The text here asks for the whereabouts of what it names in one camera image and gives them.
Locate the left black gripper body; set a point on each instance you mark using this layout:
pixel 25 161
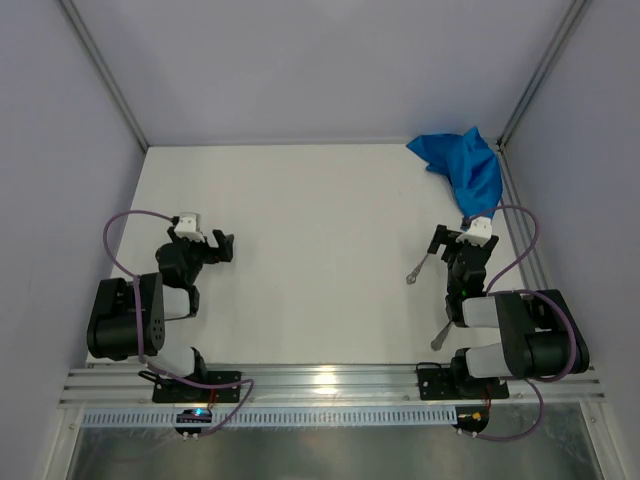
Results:
pixel 208 245

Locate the right aluminium frame post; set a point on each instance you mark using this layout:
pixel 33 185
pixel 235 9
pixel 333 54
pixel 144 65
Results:
pixel 566 29

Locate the left aluminium frame post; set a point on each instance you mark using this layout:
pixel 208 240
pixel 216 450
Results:
pixel 91 49

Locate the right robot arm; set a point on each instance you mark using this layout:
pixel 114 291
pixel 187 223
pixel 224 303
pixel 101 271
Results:
pixel 538 337

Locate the controller board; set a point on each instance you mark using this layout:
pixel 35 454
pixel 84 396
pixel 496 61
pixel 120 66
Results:
pixel 190 423
pixel 470 421

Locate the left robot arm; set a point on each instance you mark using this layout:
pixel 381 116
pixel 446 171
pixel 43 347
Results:
pixel 128 319

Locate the aluminium front rail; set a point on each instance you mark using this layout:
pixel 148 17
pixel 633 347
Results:
pixel 324 385

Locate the silver table knife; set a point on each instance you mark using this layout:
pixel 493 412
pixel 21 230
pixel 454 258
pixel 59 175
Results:
pixel 437 343

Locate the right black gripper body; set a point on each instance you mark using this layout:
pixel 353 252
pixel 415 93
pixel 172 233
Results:
pixel 454 246

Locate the silver fork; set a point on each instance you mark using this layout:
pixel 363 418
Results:
pixel 411 278

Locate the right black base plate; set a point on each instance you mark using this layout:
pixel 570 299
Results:
pixel 439 382

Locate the blue satin napkin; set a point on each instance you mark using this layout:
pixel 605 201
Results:
pixel 470 166

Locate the slotted grey cable duct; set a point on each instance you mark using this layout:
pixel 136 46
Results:
pixel 291 417

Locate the aluminium frame post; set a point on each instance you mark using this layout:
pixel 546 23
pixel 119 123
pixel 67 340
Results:
pixel 91 49
pixel 566 29

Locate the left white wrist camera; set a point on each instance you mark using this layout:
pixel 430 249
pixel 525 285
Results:
pixel 188 226

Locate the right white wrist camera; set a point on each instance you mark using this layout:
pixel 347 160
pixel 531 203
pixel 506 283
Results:
pixel 476 231

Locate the right controller board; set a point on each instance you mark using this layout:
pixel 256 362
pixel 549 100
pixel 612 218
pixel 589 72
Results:
pixel 470 421

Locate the right aluminium side rail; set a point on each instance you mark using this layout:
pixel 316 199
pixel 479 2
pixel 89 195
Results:
pixel 521 230

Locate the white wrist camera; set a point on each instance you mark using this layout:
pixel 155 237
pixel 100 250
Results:
pixel 188 226
pixel 476 231

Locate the left controller board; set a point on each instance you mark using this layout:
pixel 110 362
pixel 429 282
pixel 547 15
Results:
pixel 190 423

